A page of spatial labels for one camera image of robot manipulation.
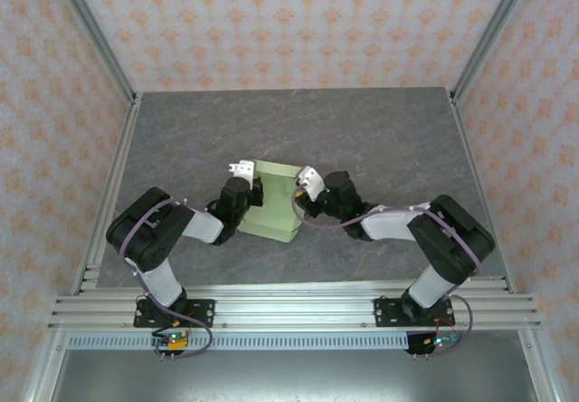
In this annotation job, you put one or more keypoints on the pale green paper box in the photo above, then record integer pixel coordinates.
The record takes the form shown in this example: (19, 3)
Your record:
(273, 198)

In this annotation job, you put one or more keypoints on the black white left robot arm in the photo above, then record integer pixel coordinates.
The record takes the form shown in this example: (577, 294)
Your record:
(149, 234)

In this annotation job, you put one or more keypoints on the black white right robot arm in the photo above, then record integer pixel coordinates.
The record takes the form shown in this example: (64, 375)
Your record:
(448, 239)

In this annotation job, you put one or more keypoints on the small circuit board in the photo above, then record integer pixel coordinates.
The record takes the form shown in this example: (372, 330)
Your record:
(436, 342)
(173, 341)

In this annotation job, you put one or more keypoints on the grey metal panel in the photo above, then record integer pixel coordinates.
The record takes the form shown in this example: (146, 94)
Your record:
(289, 377)

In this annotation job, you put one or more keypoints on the aluminium frame cross rail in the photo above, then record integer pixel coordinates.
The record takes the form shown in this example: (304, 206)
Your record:
(294, 304)

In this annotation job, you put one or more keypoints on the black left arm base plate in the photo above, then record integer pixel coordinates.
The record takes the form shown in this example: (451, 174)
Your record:
(203, 313)

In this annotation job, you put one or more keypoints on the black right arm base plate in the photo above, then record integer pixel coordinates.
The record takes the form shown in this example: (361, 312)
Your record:
(386, 311)

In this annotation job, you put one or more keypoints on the aluminium table side rail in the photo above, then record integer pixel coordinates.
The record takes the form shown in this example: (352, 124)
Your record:
(108, 194)
(481, 184)

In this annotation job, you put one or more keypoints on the aluminium frame post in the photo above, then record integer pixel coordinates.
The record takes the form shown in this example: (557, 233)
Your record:
(92, 35)
(493, 35)

